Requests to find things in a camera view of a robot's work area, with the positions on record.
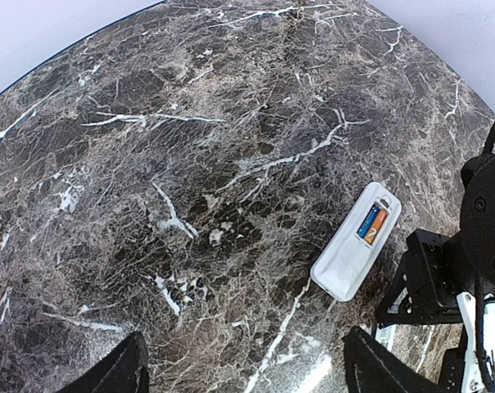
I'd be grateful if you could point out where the white remote control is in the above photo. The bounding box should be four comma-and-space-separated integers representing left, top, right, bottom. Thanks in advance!
310, 182, 402, 302

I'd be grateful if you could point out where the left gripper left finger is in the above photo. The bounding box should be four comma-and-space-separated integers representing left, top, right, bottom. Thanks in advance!
58, 332, 150, 393

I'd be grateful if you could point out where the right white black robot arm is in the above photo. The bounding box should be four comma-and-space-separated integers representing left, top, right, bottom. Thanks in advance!
375, 120, 495, 328

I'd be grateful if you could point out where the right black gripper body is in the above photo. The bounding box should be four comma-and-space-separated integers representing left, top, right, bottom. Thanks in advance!
375, 229, 469, 328

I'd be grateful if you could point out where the blue battery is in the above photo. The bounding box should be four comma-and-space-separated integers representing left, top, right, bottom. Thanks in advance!
356, 206, 379, 238

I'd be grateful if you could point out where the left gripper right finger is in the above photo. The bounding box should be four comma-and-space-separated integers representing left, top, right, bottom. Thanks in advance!
343, 327, 444, 392

